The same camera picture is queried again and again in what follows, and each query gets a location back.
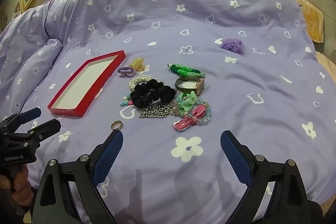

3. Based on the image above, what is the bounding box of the purple hair tie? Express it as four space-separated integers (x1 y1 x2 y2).
118 67 135 78

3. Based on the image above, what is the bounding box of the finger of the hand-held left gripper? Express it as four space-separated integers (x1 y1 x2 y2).
0 108 42 130
26 119 61 141

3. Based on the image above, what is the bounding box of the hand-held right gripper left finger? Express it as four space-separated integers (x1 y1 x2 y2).
33 130 124 224

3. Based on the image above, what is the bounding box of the purple pompom scrunchie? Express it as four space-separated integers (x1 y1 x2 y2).
219 38 245 55

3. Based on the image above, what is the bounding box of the green braided bracelet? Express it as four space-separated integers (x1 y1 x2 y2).
167 63 206 80

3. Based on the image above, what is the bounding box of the black scrunchie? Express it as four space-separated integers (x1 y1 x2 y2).
130 80 176 108

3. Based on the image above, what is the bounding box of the pearl bracelet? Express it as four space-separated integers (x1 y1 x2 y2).
129 75 150 92

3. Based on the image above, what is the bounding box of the gold wrist watch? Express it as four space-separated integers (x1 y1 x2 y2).
175 76 205 96

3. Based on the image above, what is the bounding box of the silver chain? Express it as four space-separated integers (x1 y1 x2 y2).
139 105 175 119

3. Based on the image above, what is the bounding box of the orange towel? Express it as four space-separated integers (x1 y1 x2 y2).
285 0 326 43

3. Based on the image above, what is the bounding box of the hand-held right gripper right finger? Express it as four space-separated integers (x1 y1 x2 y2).
220 130 311 224

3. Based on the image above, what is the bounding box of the purple flower print blanket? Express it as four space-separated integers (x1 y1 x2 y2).
0 0 334 224

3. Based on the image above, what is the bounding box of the teal bead necklace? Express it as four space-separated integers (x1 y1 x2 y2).
171 98 212 126

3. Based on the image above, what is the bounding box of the yellow hair clip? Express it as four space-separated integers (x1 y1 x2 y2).
129 57 147 73

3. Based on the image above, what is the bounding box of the red tray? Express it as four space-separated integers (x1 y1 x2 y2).
47 50 126 118

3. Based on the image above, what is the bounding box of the person's left hand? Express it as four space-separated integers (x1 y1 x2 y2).
0 167 34 212

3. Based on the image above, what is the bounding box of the colourful bead bracelet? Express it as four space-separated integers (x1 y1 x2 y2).
119 94 134 107

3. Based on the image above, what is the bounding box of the green bow hair tie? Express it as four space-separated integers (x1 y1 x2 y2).
177 91 200 113

